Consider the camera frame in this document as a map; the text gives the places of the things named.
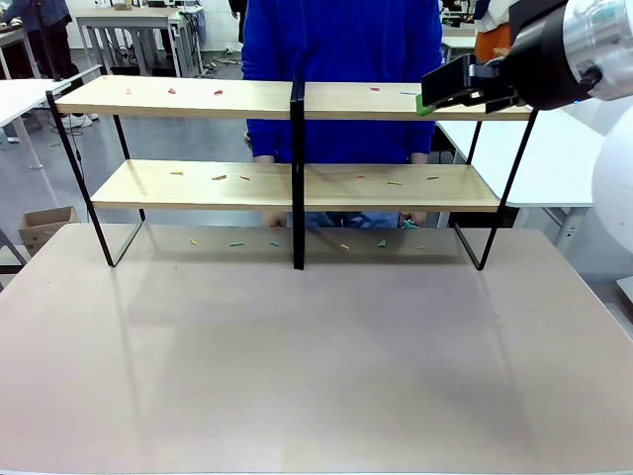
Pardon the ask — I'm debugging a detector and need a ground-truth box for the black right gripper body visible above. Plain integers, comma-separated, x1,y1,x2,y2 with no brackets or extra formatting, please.
501,17,583,111

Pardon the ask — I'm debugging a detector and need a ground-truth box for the person's left hand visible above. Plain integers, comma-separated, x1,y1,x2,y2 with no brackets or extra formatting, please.
399,152,430,231

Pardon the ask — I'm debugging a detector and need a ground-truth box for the person's right hand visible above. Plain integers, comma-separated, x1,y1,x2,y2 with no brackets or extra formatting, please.
253,154,289,230

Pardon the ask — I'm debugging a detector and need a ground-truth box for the white table with grey legs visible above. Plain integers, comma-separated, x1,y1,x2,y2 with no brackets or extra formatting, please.
0,77,76,172
434,106,612,248

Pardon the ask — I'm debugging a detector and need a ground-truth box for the person in blue sweater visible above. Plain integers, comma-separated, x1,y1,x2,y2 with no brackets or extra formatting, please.
240,0,444,232

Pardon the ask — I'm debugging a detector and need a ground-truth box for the white base platform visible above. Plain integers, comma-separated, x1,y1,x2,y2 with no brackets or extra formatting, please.
605,274,633,343

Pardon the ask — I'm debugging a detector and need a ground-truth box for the grey metal desk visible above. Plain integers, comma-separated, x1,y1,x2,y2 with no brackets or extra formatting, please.
73,8,200,78

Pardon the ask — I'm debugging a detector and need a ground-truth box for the white sneaker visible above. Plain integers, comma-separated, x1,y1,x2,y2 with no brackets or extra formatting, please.
61,112,101,130

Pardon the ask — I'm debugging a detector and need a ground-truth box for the bystander in dark clothes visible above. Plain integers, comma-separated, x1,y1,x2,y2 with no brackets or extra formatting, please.
0,0,74,81

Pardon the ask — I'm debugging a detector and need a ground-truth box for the brown cardboard box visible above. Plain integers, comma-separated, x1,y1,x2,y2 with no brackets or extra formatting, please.
18,206,79,257

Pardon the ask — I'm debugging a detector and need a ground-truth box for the two-tier wooden shelf black frame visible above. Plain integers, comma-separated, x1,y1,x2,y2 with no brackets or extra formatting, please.
45,63,540,272

